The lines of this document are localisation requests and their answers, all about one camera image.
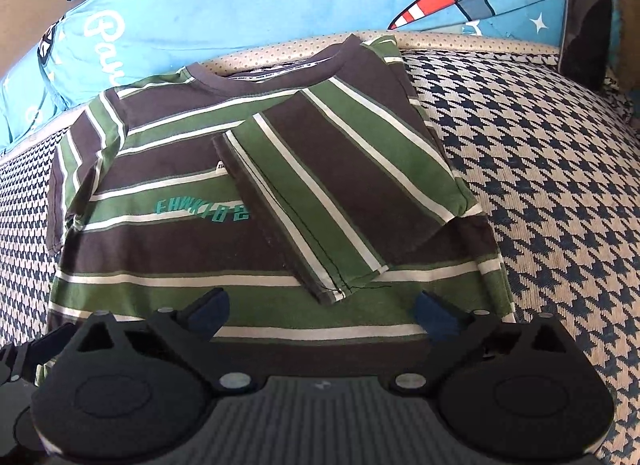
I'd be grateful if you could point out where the green brown striped t-shirt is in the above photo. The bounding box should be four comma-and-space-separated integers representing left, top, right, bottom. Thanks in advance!
37, 32, 517, 456

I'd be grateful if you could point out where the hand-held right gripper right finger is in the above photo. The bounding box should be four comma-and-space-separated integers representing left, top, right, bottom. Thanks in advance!
394, 289, 597, 392

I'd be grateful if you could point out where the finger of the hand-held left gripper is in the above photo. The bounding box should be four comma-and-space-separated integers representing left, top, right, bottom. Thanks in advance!
17, 322, 77, 372

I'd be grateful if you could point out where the houndstooth sofa cover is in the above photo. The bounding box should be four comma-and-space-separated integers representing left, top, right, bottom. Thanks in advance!
0, 52, 640, 465

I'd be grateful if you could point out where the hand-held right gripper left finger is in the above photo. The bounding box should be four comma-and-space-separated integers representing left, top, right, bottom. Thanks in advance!
64, 288, 257, 392

